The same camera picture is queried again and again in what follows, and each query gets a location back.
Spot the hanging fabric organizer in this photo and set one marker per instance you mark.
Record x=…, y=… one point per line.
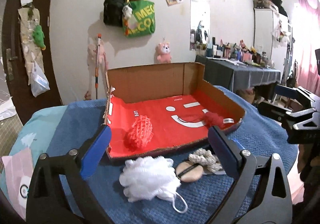
x=30, y=51

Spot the red knitted flower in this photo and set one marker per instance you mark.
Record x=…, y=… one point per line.
x=209, y=119

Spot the cardboard box red lining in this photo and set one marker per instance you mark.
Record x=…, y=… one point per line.
x=162, y=92

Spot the red foam net sleeve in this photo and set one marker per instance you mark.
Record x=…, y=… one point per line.
x=140, y=133

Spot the black bag on wall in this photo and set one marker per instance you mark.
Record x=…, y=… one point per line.
x=113, y=12

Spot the pink plush toy on wall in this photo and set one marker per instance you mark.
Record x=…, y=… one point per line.
x=163, y=53

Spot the green tote bag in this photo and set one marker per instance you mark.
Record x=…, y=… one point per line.
x=142, y=21

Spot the small white plush charm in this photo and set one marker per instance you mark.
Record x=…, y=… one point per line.
x=127, y=12

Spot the green plush toy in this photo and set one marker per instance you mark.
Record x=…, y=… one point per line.
x=38, y=37

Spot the table with dark cloth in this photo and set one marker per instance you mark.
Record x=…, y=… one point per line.
x=234, y=77

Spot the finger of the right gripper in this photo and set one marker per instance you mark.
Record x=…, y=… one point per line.
x=274, y=112
x=300, y=94

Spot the white cabinet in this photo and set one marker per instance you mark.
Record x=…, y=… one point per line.
x=272, y=36

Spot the beige round powder puff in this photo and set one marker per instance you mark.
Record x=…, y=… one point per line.
x=189, y=172

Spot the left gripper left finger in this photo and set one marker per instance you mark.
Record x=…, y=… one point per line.
x=47, y=202

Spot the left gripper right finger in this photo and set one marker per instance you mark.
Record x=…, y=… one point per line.
x=272, y=199

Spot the cream knitted rope scrunchie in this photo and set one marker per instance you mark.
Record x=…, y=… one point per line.
x=209, y=161

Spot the wall mirror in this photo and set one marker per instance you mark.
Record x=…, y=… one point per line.
x=199, y=24

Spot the white mesh bath pouf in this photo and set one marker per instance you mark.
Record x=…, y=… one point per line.
x=146, y=178

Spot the blue knitted blanket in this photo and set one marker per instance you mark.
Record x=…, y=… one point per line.
x=261, y=135

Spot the dark wooden door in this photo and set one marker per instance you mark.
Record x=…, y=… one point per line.
x=14, y=65

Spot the clear plastic bag hanging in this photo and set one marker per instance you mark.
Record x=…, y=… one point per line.
x=39, y=83

